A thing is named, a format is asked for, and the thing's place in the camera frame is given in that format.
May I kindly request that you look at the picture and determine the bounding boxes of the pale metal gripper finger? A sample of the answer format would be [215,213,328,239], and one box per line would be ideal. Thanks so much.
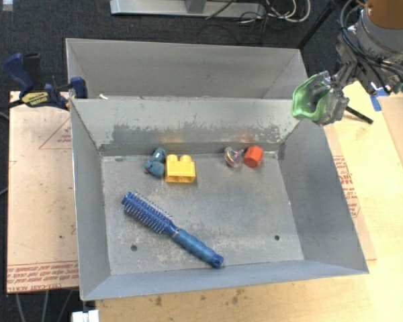
[308,71,341,93]
[316,88,351,126]

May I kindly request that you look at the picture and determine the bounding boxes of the green soft cup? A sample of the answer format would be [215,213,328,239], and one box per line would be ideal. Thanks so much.
[291,74,333,121]

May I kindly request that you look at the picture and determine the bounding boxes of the red-orange hexagonal block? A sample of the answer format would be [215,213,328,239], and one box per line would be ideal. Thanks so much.
[243,145,265,168]

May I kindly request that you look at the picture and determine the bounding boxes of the clear glass spinning top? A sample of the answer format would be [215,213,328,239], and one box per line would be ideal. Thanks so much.
[224,146,245,169]

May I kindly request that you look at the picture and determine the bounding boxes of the grey metal bin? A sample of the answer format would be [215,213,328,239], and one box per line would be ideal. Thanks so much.
[65,38,370,302]

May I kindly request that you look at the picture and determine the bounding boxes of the yellow toy brick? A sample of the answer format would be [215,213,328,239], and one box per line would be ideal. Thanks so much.
[164,154,197,184]

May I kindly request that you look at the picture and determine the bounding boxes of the teal toy animal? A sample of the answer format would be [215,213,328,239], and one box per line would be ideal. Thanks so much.
[144,147,166,178]

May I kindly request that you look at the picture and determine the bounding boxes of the blue hairbrush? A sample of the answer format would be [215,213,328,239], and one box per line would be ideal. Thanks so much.
[121,191,224,269]

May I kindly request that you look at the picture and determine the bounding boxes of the brown cardboard board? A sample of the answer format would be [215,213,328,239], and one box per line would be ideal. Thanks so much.
[6,91,379,294]

